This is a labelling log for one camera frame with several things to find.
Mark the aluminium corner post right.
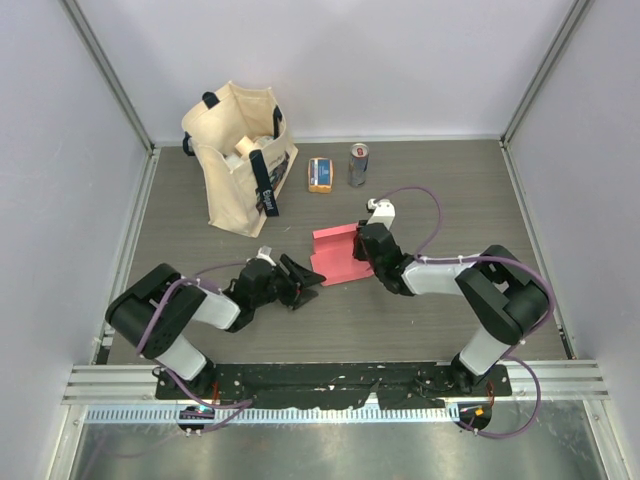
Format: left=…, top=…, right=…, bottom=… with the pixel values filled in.
left=500, top=0, right=593, bottom=149

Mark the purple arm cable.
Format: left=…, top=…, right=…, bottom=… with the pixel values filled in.
left=384, top=186, right=556, bottom=361
left=134, top=259, right=251, bottom=359

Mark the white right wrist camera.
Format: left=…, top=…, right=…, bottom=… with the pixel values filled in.
left=366, top=198, right=396, bottom=230

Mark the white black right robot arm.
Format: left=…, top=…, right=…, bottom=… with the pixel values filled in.
left=353, top=221, right=555, bottom=395

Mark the cream lotion bottle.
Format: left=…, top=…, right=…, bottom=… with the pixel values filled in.
left=235, top=136, right=261, bottom=158

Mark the slotted cable duct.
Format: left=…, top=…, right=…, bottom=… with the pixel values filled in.
left=85, top=403, right=459, bottom=425

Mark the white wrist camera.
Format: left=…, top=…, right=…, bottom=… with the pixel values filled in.
left=366, top=198, right=396, bottom=230
left=256, top=246, right=277, bottom=266

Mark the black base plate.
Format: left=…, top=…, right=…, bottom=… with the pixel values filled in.
left=185, top=362, right=512, bottom=410

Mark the silver energy drink can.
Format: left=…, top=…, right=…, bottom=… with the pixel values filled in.
left=348, top=143, right=369, bottom=187

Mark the clear plastic bottle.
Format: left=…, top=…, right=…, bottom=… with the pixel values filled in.
left=225, top=153, right=251, bottom=172

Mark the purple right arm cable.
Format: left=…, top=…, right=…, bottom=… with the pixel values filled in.
left=384, top=186, right=556, bottom=361

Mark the aluminium corner post left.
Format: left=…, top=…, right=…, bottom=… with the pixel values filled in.
left=59, top=0, right=155, bottom=153

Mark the beige canvas tote bag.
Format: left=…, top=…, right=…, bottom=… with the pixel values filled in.
left=181, top=82, right=298, bottom=238

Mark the aluminium front rail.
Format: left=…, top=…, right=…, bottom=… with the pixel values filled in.
left=63, top=360, right=609, bottom=410

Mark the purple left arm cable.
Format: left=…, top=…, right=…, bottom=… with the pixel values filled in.
left=134, top=259, right=251, bottom=359

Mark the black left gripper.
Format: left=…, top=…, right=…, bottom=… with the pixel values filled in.
left=252, top=254, right=325, bottom=309

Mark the pink paper box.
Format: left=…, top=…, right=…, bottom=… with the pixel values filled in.
left=310, top=223, right=374, bottom=287

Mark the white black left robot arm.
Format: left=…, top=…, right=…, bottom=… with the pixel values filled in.
left=105, top=251, right=326, bottom=399

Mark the round tin with label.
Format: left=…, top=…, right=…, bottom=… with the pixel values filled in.
left=254, top=135, right=274, bottom=148

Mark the orange sponge blue label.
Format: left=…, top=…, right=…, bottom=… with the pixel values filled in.
left=307, top=157, right=334, bottom=194

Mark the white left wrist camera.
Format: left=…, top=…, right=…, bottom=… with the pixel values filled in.
left=256, top=246, right=277, bottom=266

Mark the aluminium corner post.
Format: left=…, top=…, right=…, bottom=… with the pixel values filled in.
left=59, top=0, right=155, bottom=153
left=500, top=0, right=593, bottom=149

